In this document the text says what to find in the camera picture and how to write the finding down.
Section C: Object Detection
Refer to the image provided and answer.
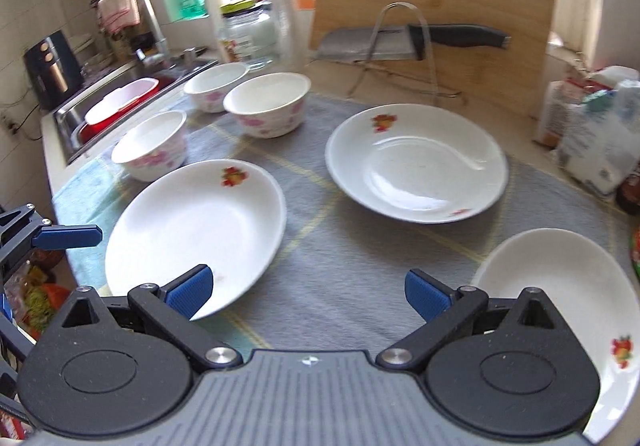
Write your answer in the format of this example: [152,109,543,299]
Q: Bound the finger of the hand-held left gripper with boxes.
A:
[0,295,36,394]
[0,205,104,278]

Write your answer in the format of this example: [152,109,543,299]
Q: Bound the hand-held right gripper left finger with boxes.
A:
[60,264,244,373]

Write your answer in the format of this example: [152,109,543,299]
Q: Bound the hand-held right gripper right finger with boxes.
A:
[375,269,559,373]

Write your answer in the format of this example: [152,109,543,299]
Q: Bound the white fruit print plate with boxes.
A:
[325,103,510,225]
[105,159,287,322]
[470,227,632,444]

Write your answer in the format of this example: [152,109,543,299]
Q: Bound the white pink flower bowl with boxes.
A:
[183,62,250,114]
[223,72,312,139]
[111,110,188,183]

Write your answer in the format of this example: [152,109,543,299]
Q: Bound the colourful snack bags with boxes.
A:
[0,263,71,342]

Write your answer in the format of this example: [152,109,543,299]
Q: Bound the grey checked table mat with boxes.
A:
[52,91,636,362]

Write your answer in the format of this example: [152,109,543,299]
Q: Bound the red plastic basin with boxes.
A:
[80,81,161,142]

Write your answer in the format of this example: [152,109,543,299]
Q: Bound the steel sink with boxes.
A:
[52,43,221,164]

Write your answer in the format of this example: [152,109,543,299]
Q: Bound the black air fryer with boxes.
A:
[23,30,83,111]

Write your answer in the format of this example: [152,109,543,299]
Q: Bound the dark bottle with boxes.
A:
[616,171,640,217]

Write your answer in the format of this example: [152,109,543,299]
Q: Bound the white blue printed packet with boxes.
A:
[557,78,640,199]

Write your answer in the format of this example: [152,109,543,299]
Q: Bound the pink checked cloth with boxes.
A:
[96,0,142,34]

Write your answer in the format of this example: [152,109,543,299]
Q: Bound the metal faucet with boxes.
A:
[127,0,171,63]

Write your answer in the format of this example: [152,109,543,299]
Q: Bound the glass jar with green lid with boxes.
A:
[218,0,278,69]

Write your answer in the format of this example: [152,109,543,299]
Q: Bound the white plastic wrap roll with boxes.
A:
[197,0,223,62]

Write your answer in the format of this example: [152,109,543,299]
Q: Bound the metal wire knife rack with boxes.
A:
[345,2,463,109]

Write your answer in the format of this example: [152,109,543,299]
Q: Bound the black handled kitchen knife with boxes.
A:
[316,22,512,63]

